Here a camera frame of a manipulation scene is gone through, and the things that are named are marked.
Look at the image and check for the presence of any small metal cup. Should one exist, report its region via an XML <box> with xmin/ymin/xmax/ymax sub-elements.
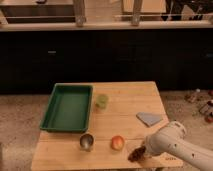
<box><xmin>80</xmin><ymin>134</ymin><xmax>94</xmax><ymax>151</ymax></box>

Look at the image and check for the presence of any right metal post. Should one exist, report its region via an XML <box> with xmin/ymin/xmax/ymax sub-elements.
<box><xmin>131</xmin><ymin>0</ymin><xmax>143</xmax><ymax>26</ymax></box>

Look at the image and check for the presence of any left metal post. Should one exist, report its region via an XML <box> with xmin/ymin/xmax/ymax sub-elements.
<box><xmin>73</xmin><ymin>0</ymin><xmax>86</xmax><ymax>27</ymax></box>

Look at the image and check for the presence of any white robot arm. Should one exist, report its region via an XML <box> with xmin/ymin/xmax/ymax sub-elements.
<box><xmin>145</xmin><ymin>121</ymin><xmax>213</xmax><ymax>171</ymax></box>

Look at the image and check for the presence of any wooden table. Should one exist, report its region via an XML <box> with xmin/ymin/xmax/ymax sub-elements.
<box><xmin>31</xmin><ymin>82</ymin><xmax>183</xmax><ymax>171</ymax></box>

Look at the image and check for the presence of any blue folded cloth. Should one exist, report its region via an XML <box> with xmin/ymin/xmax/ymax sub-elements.
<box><xmin>136</xmin><ymin>112</ymin><xmax>162</xmax><ymax>127</ymax></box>

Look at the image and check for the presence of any metal post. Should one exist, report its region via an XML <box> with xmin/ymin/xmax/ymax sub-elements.
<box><xmin>131</xmin><ymin>0</ymin><xmax>143</xmax><ymax>26</ymax></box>
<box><xmin>73</xmin><ymin>0</ymin><xmax>86</xmax><ymax>27</ymax></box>

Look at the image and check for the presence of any clutter on floor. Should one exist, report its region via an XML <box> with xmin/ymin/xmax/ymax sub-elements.
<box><xmin>185</xmin><ymin>89</ymin><xmax>213</xmax><ymax>123</ymax></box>

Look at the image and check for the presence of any red yellow apple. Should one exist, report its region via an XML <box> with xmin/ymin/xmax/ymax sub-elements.
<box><xmin>111</xmin><ymin>135</ymin><xmax>125</xmax><ymax>151</ymax></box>

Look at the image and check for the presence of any green plastic tray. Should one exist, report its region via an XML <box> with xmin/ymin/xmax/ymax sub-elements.
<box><xmin>40</xmin><ymin>83</ymin><xmax>93</xmax><ymax>133</ymax></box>

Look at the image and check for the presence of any green plastic cup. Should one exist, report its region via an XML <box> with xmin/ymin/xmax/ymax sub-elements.
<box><xmin>96</xmin><ymin>94</ymin><xmax>108</xmax><ymax>109</ymax></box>

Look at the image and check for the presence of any dark red grape bunch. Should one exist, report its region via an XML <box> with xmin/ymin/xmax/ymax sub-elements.
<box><xmin>128</xmin><ymin>146</ymin><xmax>146</xmax><ymax>162</ymax></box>

